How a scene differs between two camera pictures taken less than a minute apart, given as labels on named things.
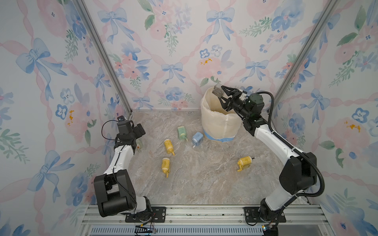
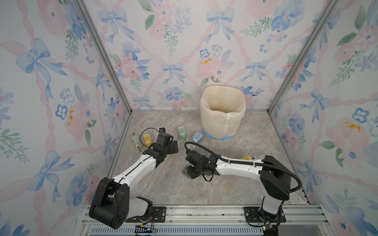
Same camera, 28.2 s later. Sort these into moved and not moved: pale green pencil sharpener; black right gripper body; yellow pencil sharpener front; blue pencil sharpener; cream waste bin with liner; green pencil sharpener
Moved: black right gripper body; yellow pencil sharpener front
Not moved: pale green pencil sharpener; blue pencil sharpener; green pencil sharpener; cream waste bin with liner
